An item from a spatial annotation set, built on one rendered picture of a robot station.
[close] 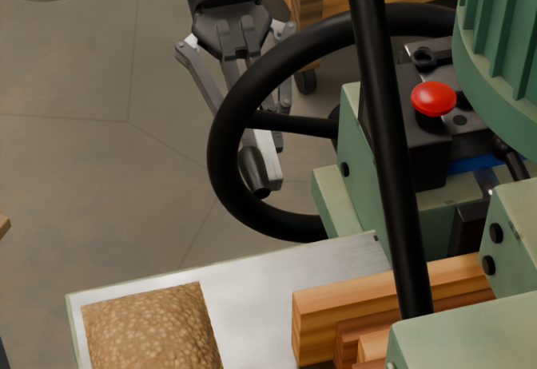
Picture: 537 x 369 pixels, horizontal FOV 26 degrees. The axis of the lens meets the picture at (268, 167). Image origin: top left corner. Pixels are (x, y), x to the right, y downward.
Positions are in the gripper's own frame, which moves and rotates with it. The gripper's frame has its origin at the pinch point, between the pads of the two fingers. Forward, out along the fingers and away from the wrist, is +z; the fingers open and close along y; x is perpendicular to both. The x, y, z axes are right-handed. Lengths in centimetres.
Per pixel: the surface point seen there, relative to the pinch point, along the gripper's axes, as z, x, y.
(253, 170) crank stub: 2.8, -3.6, -2.2
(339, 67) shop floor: -54, 97, 37
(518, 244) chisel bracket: 26, -45, 4
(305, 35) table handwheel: -0.4, -22.6, 1.4
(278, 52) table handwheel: 0.1, -21.4, -0.9
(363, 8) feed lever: 21, -65, -7
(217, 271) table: 18.1, -24.9, -10.3
